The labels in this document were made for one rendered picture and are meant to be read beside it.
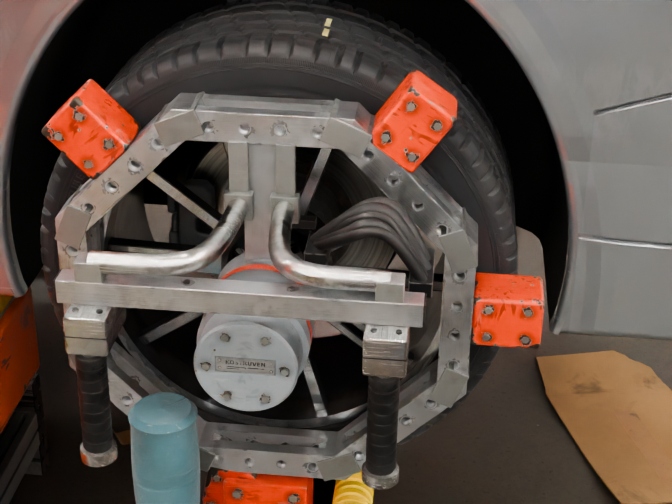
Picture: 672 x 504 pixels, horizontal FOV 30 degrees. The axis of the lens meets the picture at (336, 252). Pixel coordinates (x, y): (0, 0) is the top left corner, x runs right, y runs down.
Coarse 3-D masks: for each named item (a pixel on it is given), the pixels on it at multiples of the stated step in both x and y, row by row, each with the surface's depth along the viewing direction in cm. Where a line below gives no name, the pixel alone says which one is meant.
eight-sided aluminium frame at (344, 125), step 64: (192, 128) 152; (256, 128) 152; (320, 128) 151; (128, 192) 158; (384, 192) 154; (64, 256) 163; (448, 256) 157; (448, 320) 161; (128, 384) 172; (448, 384) 166; (256, 448) 175; (320, 448) 175
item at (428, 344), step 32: (320, 160) 164; (192, 192) 170; (128, 224) 185; (320, 224) 173; (224, 256) 173; (128, 320) 179; (160, 320) 180; (192, 320) 178; (160, 352) 183; (192, 352) 189; (320, 352) 197; (352, 352) 194; (416, 352) 178; (192, 384) 183; (320, 384) 182; (352, 384) 186; (224, 416) 182; (256, 416) 182; (288, 416) 182; (320, 416) 181; (352, 416) 180
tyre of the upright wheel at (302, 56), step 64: (256, 0) 175; (320, 0) 173; (128, 64) 175; (192, 64) 158; (256, 64) 157; (320, 64) 156; (384, 64) 160; (448, 64) 176; (64, 192) 168; (448, 192) 162; (512, 192) 177; (512, 256) 167
